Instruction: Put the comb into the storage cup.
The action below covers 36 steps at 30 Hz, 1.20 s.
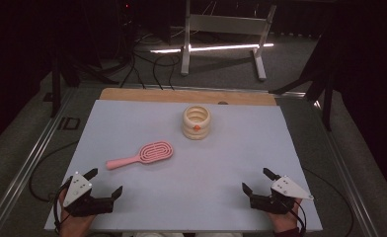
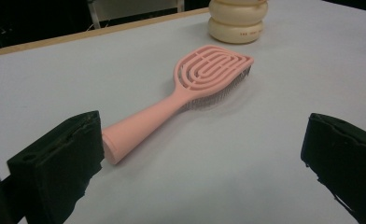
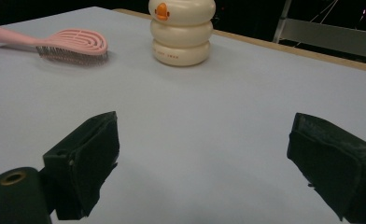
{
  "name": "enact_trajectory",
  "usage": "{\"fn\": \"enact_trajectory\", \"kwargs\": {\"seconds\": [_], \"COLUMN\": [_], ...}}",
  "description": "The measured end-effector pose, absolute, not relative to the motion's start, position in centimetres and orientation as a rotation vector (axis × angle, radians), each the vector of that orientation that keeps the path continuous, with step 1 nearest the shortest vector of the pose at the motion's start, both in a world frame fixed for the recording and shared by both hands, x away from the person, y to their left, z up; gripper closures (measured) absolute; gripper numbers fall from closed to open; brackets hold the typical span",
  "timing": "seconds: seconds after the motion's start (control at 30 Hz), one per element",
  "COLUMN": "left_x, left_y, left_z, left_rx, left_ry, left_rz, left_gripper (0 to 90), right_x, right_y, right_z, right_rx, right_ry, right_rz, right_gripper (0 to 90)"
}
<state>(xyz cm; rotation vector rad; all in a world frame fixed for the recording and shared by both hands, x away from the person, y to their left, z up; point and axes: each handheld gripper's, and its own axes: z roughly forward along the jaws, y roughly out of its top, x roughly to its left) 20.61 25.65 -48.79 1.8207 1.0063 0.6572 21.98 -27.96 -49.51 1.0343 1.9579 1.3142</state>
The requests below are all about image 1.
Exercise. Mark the black stand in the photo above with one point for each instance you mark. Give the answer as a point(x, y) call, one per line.
point(327, 98)
point(56, 89)

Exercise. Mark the white metal stand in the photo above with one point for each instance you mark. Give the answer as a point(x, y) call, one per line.
point(226, 24)

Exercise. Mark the aluminium floor rail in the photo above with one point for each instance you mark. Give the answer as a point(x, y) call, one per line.
point(349, 171)
point(27, 164)

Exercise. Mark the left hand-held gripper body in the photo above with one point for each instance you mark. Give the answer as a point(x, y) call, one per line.
point(83, 204)

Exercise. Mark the person's left hand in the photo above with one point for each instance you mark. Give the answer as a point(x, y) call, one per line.
point(71, 225)

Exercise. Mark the pink hairbrush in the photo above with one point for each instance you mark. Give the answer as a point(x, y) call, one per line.
point(155, 152)

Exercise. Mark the white table mat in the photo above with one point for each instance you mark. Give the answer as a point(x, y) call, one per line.
point(188, 184)

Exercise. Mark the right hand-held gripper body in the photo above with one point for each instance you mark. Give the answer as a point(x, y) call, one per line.
point(273, 202)

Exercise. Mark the person's right hand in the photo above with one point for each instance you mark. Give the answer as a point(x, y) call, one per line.
point(285, 222)

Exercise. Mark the white light strip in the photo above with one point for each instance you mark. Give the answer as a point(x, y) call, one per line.
point(214, 48)

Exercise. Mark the person's white trousers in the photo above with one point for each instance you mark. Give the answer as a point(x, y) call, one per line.
point(181, 234)

